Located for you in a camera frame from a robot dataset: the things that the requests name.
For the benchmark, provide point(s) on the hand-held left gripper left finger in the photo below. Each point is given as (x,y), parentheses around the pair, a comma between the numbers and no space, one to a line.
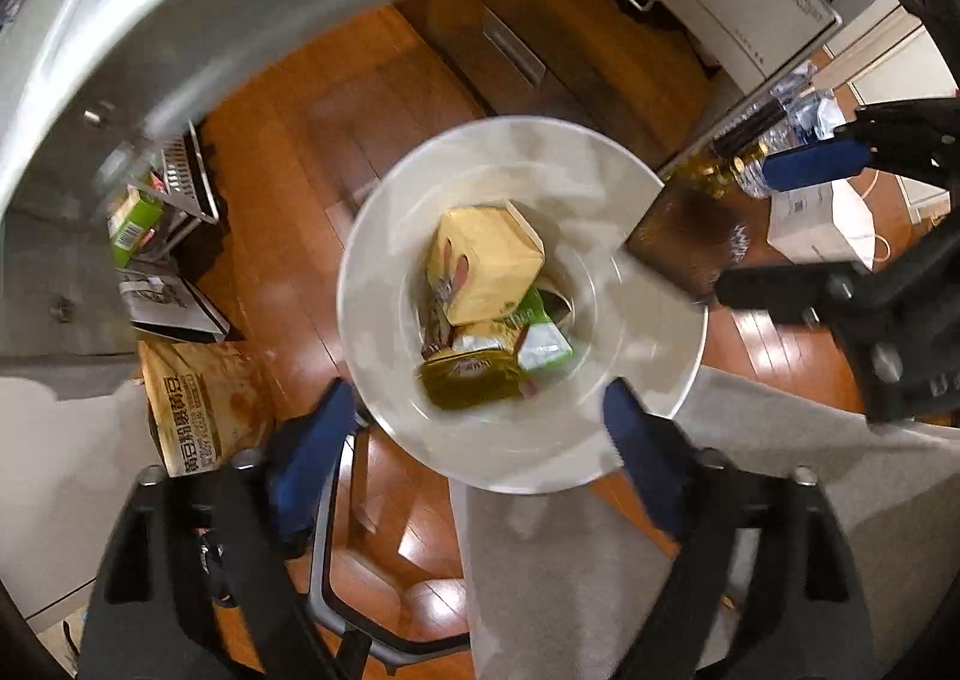
(315,455)

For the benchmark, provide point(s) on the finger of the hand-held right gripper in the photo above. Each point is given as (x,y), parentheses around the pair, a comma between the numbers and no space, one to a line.
(780,290)
(817,166)

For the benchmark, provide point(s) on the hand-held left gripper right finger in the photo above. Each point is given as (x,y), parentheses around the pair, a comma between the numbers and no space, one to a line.
(645,459)

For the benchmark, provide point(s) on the dark brown snack packet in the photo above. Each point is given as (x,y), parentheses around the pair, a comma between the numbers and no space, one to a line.
(675,237)

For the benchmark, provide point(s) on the green packet white label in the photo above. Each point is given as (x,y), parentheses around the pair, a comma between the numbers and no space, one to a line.
(547,346)

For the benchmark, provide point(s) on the olive green packet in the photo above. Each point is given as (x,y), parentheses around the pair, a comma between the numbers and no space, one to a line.
(469,380)

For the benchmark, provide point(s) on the white round trash bin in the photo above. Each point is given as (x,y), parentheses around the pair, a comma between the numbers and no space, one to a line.
(390,260)

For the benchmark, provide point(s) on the yellow cardboard box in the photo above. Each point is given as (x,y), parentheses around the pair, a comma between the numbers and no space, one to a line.
(487,260)

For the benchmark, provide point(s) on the clear plastic bottle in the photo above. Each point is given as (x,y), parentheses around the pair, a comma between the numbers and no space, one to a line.
(802,113)

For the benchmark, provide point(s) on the white cardboard box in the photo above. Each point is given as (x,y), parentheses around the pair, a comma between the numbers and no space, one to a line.
(825,226)

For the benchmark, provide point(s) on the glass bottle gold cap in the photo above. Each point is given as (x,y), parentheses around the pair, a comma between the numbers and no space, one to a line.
(709,171)

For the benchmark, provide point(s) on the grey office chair base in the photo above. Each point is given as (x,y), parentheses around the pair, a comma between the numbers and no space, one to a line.
(330,575)

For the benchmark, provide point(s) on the brown printed paper bag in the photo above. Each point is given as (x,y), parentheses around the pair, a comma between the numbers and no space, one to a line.
(202,402)

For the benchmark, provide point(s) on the person's grey trousers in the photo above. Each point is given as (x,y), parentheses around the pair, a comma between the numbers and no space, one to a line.
(562,560)

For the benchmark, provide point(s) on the white cabinet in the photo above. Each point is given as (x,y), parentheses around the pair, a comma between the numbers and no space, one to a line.
(900,50)

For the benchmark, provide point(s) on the white appliance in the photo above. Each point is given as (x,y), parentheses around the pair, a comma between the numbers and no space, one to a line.
(750,12)

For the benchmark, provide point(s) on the white printed paper bag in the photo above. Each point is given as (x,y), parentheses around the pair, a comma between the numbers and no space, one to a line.
(169,305)

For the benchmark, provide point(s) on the brown wooden drawer cabinet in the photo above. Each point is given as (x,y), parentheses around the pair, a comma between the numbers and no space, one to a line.
(585,65)

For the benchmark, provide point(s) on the green white carton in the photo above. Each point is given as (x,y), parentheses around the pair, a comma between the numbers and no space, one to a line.
(135,222)

